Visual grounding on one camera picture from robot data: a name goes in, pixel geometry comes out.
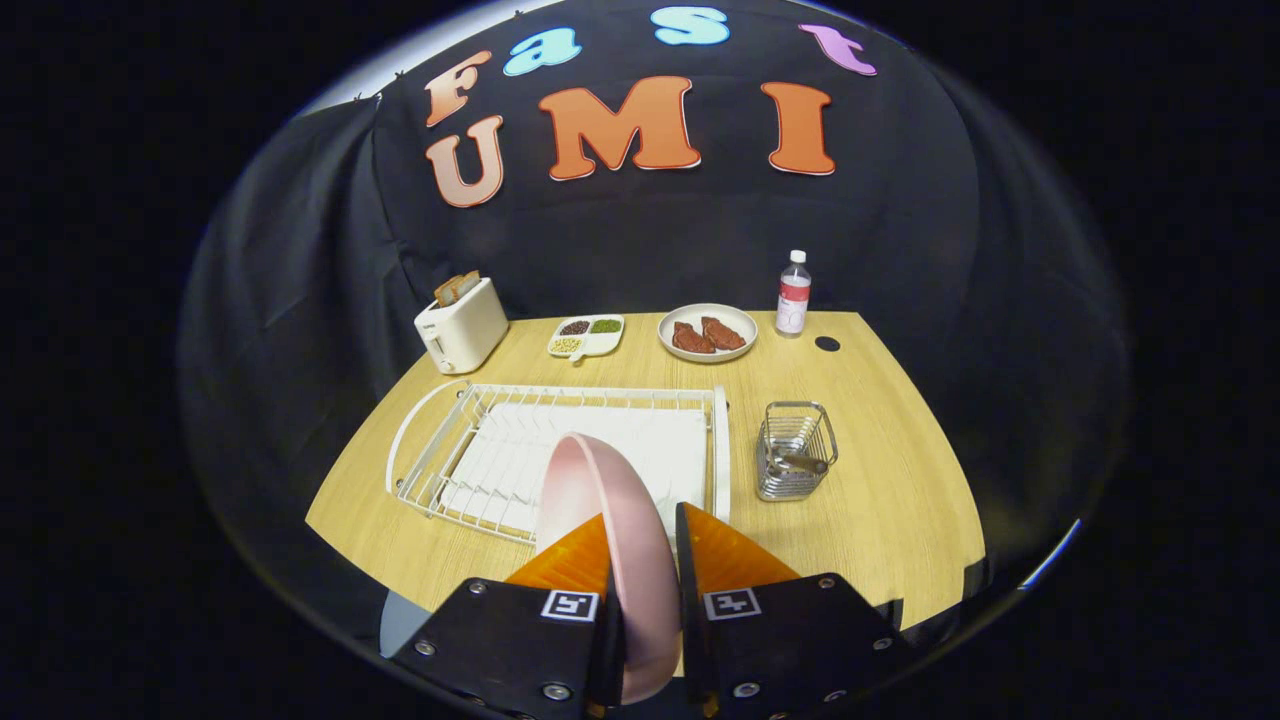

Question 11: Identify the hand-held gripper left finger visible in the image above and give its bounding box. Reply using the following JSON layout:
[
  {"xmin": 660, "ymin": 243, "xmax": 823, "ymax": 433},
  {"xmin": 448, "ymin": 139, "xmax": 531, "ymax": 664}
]
[{"xmin": 388, "ymin": 513, "xmax": 626, "ymax": 720}]

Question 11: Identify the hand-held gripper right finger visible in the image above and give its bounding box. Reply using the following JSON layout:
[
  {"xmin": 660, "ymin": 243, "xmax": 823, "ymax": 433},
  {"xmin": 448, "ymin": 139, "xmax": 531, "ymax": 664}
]
[{"xmin": 675, "ymin": 502, "xmax": 913, "ymax": 720}]

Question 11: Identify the pink plate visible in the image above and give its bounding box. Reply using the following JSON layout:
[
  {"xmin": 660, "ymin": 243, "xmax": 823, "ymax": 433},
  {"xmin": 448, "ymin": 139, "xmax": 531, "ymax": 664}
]
[{"xmin": 533, "ymin": 432, "xmax": 685, "ymax": 705}]

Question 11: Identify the metal wire basket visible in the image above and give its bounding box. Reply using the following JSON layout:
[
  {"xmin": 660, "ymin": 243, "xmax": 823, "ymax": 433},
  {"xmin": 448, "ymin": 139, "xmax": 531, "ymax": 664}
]
[{"xmin": 756, "ymin": 401, "xmax": 839, "ymax": 502}]

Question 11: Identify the white wire dish rack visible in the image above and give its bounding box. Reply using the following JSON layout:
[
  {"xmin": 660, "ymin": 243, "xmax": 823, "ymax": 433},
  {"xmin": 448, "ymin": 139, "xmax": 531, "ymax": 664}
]
[{"xmin": 386, "ymin": 381, "xmax": 731, "ymax": 546}]

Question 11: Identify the white divided dish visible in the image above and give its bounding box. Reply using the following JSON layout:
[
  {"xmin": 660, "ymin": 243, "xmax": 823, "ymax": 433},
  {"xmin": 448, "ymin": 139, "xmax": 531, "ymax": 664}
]
[{"xmin": 547, "ymin": 314, "xmax": 626, "ymax": 365}]

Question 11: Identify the white round plate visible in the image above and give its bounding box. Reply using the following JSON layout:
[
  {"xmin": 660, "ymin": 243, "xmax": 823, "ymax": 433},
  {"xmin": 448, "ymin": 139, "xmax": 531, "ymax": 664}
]
[{"xmin": 657, "ymin": 303, "xmax": 759, "ymax": 363}]

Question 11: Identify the white toaster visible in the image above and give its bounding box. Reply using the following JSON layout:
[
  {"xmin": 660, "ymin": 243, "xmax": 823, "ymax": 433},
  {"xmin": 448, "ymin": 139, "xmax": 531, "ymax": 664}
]
[{"xmin": 414, "ymin": 277, "xmax": 510, "ymax": 375}]

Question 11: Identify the clear bottle with red label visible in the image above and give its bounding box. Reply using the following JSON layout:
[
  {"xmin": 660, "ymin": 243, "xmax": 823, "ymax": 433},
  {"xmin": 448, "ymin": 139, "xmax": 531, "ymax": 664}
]
[{"xmin": 775, "ymin": 250, "xmax": 813, "ymax": 338}]

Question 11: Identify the black backdrop cloth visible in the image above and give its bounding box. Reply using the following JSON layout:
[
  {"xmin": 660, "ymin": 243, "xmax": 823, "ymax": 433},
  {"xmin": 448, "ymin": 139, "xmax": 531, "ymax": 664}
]
[{"xmin": 178, "ymin": 0, "xmax": 1131, "ymax": 641}]

